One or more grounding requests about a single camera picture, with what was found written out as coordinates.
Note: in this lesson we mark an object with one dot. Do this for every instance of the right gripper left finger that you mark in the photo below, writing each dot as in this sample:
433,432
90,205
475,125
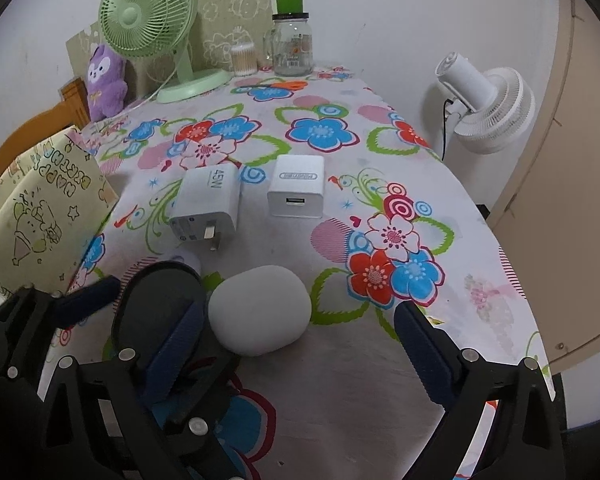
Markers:
108,432

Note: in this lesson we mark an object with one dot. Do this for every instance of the purple plush toy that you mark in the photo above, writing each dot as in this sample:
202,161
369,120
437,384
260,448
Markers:
105,84

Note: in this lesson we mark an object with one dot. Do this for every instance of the white standing fan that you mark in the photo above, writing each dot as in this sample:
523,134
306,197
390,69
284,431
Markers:
487,111

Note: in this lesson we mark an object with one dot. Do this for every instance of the green desk fan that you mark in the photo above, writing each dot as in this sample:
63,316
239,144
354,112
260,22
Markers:
153,28

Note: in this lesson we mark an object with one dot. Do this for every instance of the wooden chair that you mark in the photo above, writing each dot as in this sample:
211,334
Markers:
70,111

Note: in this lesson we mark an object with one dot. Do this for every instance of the beige cartoon board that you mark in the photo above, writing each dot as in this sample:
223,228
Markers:
219,25

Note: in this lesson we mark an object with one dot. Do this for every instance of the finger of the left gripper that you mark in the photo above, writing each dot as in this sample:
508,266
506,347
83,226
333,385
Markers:
30,317

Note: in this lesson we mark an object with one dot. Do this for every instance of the white oval case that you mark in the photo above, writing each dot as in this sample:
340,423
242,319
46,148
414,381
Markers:
259,311

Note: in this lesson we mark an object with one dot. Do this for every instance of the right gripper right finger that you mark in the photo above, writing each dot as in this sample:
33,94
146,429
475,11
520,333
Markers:
524,439

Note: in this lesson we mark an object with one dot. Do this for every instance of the white MINGYI charger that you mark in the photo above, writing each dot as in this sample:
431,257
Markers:
297,187

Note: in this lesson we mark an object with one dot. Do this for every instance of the glass jar green lid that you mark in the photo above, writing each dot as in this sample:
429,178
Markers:
288,44

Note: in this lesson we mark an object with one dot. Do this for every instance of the cotton swab container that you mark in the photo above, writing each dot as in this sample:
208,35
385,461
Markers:
244,59

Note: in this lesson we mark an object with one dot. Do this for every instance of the yellow fabric storage box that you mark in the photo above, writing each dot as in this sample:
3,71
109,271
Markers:
53,201

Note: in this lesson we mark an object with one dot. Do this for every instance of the white 45W charger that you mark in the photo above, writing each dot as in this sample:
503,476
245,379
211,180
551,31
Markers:
206,205

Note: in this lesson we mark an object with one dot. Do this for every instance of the floral tablecloth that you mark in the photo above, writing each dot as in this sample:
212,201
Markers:
344,400

